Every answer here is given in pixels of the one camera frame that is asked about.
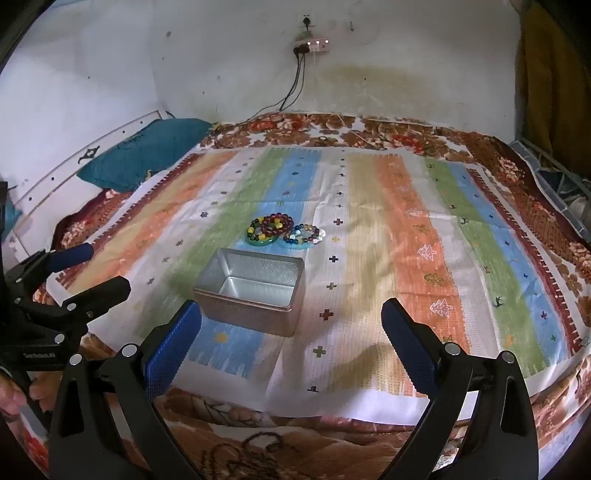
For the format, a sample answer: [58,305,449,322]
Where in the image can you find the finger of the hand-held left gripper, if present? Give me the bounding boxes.
[14,275,133,342]
[2,243,96,298]

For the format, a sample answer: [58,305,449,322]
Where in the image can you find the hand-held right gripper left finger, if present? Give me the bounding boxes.
[47,299,204,480]

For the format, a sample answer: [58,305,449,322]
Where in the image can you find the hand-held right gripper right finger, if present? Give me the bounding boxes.
[380,298,541,480]

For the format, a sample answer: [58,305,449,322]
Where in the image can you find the silver metal tin box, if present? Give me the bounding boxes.
[192,247,306,337]

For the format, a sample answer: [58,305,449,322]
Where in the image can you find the yellow and brown bead bracelet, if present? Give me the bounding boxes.
[248,216,283,241]

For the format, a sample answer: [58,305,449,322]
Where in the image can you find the multicolour bead bracelet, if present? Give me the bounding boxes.
[284,224,320,244]

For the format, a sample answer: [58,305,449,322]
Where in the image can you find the dark red bead bracelet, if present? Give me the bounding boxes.
[261,213,295,236]

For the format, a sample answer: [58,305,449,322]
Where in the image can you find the person's left hand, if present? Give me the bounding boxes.
[0,367,63,423]

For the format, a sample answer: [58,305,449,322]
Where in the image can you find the white headboard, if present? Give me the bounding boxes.
[0,108,167,259]

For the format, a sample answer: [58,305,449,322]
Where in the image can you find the striped colourful cloth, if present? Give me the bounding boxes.
[44,147,589,423]

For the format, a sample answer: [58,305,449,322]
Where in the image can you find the teal pillow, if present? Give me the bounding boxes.
[76,118,214,192]

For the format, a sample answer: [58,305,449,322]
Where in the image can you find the green bangle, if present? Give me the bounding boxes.
[245,229,281,249]

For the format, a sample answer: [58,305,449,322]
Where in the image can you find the yellow curtain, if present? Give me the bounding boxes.
[515,0,591,148]

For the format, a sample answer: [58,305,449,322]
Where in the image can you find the black cable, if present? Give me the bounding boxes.
[210,46,303,148]
[210,46,311,148]

